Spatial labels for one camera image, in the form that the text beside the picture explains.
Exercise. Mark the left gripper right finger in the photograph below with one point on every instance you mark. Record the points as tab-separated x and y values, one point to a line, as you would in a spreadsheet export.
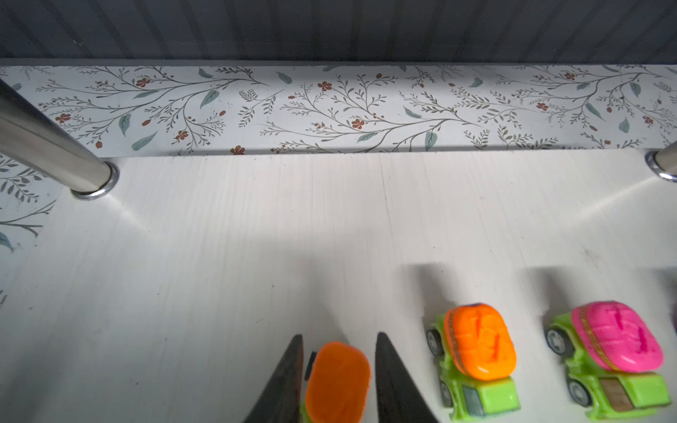
398	399

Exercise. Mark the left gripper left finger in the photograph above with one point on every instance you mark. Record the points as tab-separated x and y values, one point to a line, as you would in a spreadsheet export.
280	400

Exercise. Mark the orange mixer green truck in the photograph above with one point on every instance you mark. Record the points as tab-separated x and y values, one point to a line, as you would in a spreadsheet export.
338	379
476	358

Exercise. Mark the pink mixer green truck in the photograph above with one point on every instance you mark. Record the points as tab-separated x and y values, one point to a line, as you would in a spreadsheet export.
611	359

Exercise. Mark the white two-tier shelf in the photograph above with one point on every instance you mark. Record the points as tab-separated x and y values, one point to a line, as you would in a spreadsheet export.
173	298

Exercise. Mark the floral patterned mat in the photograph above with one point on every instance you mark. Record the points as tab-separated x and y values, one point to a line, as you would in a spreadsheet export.
119	111

